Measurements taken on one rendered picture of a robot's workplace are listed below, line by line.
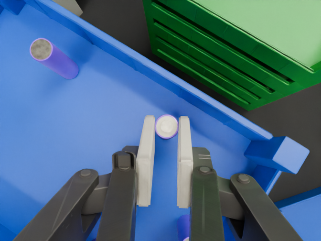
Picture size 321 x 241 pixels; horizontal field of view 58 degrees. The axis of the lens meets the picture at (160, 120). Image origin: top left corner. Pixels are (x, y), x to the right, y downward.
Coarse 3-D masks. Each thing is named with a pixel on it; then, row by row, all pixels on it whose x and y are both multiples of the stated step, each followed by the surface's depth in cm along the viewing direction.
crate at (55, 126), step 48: (0, 0) 26; (48, 0) 24; (0, 48) 29; (96, 48) 28; (0, 96) 28; (48, 96) 28; (96, 96) 28; (144, 96) 28; (192, 96) 24; (0, 144) 28; (48, 144) 28; (96, 144) 28; (192, 144) 27; (240, 144) 27; (288, 144) 20; (0, 192) 28; (48, 192) 28; (0, 240) 25; (144, 240) 27
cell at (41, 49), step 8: (40, 40) 22; (48, 40) 22; (32, 48) 22; (40, 48) 22; (48, 48) 22; (56, 48) 23; (32, 56) 22; (40, 56) 22; (48, 56) 22; (56, 56) 23; (64, 56) 24; (48, 64) 23; (56, 64) 23; (64, 64) 25; (72, 64) 26; (56, 72) 25; (64, 72) 26; (72, 72) 27
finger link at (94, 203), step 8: (136, 152) 18; (104, 176) 15; (136, 176) 15; (104, 184) 14; (136, 184) 15; (96, 192) 14; (104, 192) 14; (136, 192) 15; (88, 200) 14; (96, 200) 14; (104, 200) 14; (136, 200) 15; (88, 208) 14; (96, 208) 14
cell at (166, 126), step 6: (168, 114) 21; (156, 120) 21; (162, 120) 21; (168, 120) 21; (174, 120) 21; (156, 126) 21; (162, 126) 21; (168, 126) 21; (174, 126) 21; (156, 132) 21; (162, 132) 21; (168, 132) 21; (174, 132) 21; (162, 138) 22; (168, 138) 21
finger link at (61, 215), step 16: (80, 176) 14; (96, 176) 14; (64, 192) 13; (80, 192) 13; (48, 208) 12; (64, 208) 12; (80, 208) 12; (32, 224) 11; (48, 224) 11; (64, 224) 11; (80, 224) 13; (16, 240) 10; (32, 240) 10; (48, 240) 10; (64, 240) 11; (80, 240) 13
